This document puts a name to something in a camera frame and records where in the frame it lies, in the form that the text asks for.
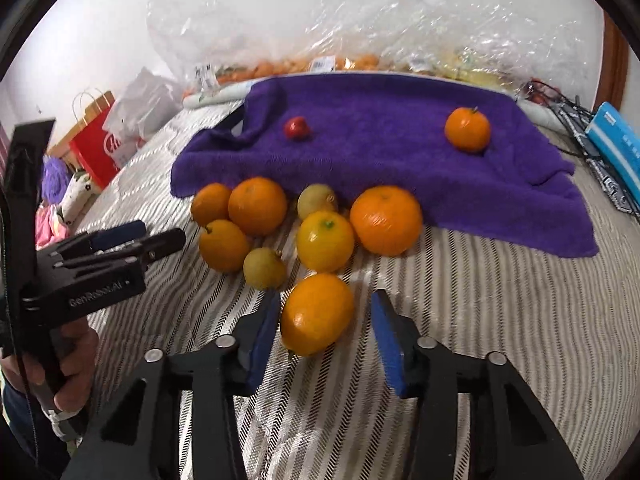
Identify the purple towel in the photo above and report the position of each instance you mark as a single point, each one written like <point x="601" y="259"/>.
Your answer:
<point x="375" y="160"/>

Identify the clear bag of yellow fruit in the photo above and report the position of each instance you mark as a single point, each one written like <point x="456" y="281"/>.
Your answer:
<point x="500" y="45"/>

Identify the red paper shopping bag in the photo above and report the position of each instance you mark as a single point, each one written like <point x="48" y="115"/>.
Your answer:
<point x="92" y="155"/>

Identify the small red fruit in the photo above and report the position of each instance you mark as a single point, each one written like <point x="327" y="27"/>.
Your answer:
<point x="297" y="128"/>

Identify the pink cloth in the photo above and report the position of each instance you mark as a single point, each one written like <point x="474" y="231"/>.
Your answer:
<point x="50" y="227"/>

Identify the elongated orange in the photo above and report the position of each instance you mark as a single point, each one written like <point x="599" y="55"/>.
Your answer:
<point x="317" y="314"/>

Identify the mandarin with green stem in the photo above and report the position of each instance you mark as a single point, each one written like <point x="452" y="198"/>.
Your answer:
<point x="467" y="130"/>

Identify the blue tissue pack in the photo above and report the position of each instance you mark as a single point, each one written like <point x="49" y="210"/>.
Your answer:
<point x="615" y="140"/>

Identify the large wide orange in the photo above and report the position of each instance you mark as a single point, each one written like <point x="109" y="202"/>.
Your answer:
<point x="386" y="220"/>

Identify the person's left forearm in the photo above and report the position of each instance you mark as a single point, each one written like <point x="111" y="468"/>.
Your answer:
<point x="30" y="435"/>

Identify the small round orange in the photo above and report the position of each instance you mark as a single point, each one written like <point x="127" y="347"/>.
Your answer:
<point x="210" y="202"/>

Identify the yellow-orange round orange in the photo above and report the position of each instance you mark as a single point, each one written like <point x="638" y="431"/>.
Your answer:
<point x="325" y="242"/>

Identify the purple plush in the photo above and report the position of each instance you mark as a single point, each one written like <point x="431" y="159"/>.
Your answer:
<point x="54" y="177"/>

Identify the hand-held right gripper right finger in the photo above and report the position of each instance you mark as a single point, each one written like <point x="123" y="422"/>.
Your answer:
<point x="387" y="345"/>

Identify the person's left hand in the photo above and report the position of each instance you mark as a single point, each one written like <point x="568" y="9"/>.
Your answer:
<point x="82" y="360"/>

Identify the medium round orange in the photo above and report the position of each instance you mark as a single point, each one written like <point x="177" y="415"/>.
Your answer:
<point x="258" y="205"/>

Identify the white floral cloth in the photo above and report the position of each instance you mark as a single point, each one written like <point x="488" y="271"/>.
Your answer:
<point x="77" y="195"/>

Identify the wooden door frame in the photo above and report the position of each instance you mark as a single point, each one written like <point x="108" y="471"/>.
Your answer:
<point x="614" y="60"/>

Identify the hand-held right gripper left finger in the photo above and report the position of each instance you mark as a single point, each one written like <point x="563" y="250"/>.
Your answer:
<point x="265" y="345"/>

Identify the small orange with stem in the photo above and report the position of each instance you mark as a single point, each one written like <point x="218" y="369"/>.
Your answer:
<point x="223" y="246"/>

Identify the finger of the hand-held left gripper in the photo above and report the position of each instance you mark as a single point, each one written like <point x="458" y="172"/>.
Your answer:
<point x="160" y="245"/>
<point x="120" y="232"/>

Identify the clear plastic bag of oranges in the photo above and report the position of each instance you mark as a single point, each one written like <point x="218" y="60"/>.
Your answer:
<point x="200" y="35"/>
<point x="350" y="20"/>

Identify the striped bed cover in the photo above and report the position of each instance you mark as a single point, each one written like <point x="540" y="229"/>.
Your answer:
<point x="475" y="335"/>

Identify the white plastic bag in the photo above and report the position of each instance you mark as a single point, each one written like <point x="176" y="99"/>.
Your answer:
<point x="145" y="100"/>

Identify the yellow-green round fruit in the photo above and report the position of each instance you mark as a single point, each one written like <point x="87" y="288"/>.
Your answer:
<point x="264" y="269"/>
<point x="317" y="200"/>

